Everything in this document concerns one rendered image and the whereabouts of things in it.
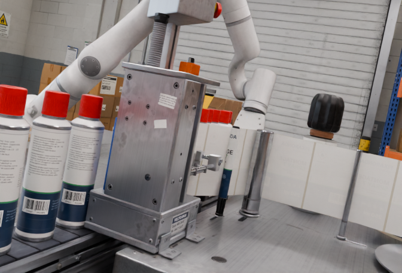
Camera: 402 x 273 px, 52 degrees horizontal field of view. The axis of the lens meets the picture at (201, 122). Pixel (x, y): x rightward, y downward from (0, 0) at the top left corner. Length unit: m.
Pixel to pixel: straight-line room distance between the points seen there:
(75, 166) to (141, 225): 0.13
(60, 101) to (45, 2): 7.21
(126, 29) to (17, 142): 0.96
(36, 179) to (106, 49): 0.91
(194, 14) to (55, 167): 0.52
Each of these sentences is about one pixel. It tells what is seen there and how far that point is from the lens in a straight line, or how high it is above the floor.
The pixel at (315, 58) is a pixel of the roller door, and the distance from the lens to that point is 5.37.
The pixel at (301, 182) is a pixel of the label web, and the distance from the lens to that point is 0.91.
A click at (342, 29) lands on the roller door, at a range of 5.41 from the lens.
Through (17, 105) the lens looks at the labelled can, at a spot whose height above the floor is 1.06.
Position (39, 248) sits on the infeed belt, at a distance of 0.60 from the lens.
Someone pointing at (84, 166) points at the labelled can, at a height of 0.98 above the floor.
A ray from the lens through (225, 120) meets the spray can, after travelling 1.15.
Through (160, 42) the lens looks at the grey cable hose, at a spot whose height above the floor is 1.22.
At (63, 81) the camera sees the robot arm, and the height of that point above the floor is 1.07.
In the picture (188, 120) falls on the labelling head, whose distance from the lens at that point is 0.60.
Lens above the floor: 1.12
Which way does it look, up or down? 4 degrees down
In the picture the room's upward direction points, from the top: 11 degrees clockwise
